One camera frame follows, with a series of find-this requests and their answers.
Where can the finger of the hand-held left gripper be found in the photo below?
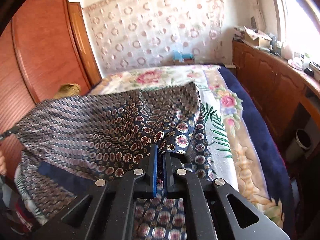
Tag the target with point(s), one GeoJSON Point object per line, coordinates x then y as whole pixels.
{"type": "Point", "coordinates": [10, 132]}

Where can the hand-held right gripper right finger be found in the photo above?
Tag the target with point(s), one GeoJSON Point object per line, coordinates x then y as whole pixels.
{"type": "Point", "coordinates": [166, 180]}

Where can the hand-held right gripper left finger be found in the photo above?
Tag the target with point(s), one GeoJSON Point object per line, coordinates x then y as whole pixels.
{"type": "Point", "coordinates": [153, 175]}

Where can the navy circle-patterned shirt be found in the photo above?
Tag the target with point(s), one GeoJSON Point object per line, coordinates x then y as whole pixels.
{"type": "Point", "coordinates": [100, 130]}

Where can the person's left hand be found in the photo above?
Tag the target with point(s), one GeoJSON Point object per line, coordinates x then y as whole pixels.
{"type": "Point", "coordinates": [2, 165]}

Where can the brown patterned pillow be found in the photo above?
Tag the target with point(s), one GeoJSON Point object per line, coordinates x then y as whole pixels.
{"type": "Point", "coordinates": [67, 91]}

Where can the floral leaf-print blanket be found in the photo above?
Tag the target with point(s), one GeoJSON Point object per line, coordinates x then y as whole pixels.
{"type": "Point", "coordinates": [237, 160]}

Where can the wooden slatted wardrobe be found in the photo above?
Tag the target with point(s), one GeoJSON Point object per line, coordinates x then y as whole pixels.
{"type": "Point", "coordinates": [45, 42]}

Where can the navy bed sheet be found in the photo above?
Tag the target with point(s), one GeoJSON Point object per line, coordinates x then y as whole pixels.
{"type": "Point", "coordinates": [260, 135]}

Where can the cardboard box with blue bags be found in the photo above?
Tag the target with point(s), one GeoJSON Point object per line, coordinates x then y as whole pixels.
{"type": "Point", "coordinates": [183, 57]}

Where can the white trash bin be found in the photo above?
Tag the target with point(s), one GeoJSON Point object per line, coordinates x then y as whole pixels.
{"type": "Point", "coordinates": [298, 146]}

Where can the long wooden cabinet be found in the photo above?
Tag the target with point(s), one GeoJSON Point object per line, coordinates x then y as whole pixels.
{"type": "Point", "coordinates": [265, 85]}

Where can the sheer circle-patterned curtain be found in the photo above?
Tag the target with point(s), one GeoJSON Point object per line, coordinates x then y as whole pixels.
{"type": "Point", "coordinates": [150, 30]}

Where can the floral storage box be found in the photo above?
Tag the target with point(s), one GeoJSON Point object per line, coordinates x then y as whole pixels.
{"type": "Point", "coordinates": [240, 32]}

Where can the open cardboard box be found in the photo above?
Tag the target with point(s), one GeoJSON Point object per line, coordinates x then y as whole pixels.
{"type": "Point", "coordinates": [257, 38]}

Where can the pale pink cap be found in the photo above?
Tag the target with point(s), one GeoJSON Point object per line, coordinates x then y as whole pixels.
{"type": "Point", "coordinates": [295, 63]}

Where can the dark oval ornament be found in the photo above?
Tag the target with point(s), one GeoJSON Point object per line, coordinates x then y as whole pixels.
{"type": "Point", "coordinates": [253, 23]}

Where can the small black box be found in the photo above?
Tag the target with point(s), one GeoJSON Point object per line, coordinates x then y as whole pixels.
{"type": "Point", "coordinates": [309, 71]}

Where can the green-capped clear bottle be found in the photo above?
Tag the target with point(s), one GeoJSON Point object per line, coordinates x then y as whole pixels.
{"type": "Point", "coordinates": [306, 63]}

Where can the tied window curtain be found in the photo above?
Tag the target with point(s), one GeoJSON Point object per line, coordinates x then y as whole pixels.
{"type": "Point", "coordinates": [251, 2]}

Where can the wooden-framed window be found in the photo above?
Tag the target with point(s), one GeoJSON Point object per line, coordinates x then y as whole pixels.
{"type": "Point", "coordinates": [297, 17]}

